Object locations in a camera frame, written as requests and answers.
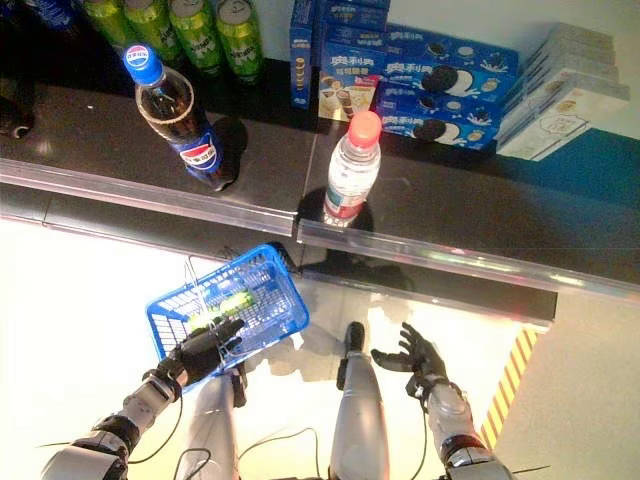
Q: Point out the blue plastic shopping basket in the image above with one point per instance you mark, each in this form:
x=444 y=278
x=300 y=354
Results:
x=280 y=310

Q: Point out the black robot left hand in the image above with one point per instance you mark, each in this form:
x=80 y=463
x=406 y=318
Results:
x=200 y=357

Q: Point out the black robot right foot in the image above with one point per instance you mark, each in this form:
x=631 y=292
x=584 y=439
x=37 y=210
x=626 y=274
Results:
x=355 y=340

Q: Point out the black robot left foot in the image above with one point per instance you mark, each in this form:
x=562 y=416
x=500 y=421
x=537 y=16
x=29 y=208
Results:
x=240 y=387

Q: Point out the blue cookie box cone picture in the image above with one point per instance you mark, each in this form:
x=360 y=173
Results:
x=350 y=85

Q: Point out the clear water bottle red cap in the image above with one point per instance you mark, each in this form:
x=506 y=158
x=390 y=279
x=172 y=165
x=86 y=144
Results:
x=352 y=170

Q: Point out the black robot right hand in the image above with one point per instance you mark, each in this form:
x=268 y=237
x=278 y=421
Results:
x=425 y=362

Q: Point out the yellow red striped floor tape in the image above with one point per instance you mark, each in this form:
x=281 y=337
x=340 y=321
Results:
x=510 y=385

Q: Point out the small cola bottle blue cap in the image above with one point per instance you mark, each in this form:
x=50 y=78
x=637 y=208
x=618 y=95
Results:
x=200 y=155

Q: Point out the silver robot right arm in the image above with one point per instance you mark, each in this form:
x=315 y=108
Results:
x=450 y=405

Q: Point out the narrow blue cookie box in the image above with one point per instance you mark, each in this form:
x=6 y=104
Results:
x=300 y=55

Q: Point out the clear shelf price rail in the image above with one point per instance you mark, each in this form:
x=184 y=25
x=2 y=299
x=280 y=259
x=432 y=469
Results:
x=150 y=196
x=450 y=257

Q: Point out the white pastry box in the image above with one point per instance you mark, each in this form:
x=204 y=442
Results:
x=560 y=120
x=575 y=67
x=580 y=37

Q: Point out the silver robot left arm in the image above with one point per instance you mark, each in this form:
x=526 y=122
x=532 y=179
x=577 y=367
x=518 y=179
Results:
x=142 y=405

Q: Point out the black robot foot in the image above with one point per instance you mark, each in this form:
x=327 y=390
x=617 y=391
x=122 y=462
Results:
x=240 y=387
x=355 y=340

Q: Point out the blue Oreo cookie box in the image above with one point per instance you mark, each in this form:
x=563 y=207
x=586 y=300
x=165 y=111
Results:
x=355 y=12
x=440 y=132
x=450 y=75

